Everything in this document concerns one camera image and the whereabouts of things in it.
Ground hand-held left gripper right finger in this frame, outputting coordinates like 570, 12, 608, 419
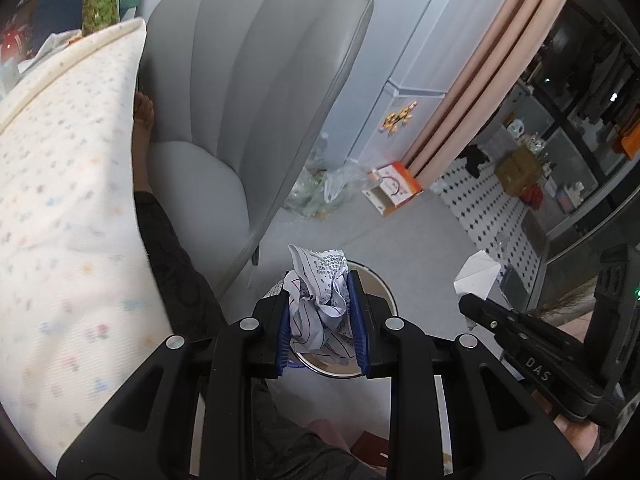
347, 270, 586, 480

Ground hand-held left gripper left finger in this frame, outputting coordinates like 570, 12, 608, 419
56, 280, 301, 480

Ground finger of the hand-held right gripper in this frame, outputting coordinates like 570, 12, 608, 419
459, 294, 557, 357

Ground white round trash bin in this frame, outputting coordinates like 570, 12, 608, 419
260, 259, 401, 461

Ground printed paper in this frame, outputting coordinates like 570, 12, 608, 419
284, 244, 352, 367

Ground small red box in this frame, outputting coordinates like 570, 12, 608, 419
352, 432, 392, 467

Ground person's leg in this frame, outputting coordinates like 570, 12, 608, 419
251, 382, 387, 480

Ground orange white cardboard box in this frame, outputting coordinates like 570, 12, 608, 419
362, 161, 424, 217

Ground clear plastic bags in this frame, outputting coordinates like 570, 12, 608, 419
282, 132, 372, 221

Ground brown cardboard box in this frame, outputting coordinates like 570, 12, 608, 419
494, 146, 544, 197

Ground black garment on floor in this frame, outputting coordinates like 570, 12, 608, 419
462, 144, 489, 178

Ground yellow orange fridge magnets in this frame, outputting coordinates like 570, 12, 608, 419
381, 102, 419, 134

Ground cluttered storage shelf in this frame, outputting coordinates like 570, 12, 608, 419
500, 0, 640, 266

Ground grey upholstered chair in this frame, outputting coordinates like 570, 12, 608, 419
137, 0, 377, 301

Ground pink curtain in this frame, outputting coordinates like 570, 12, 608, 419
405, 0, 582, 189

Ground white fridge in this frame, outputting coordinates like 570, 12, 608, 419
320, 0, 518, 167

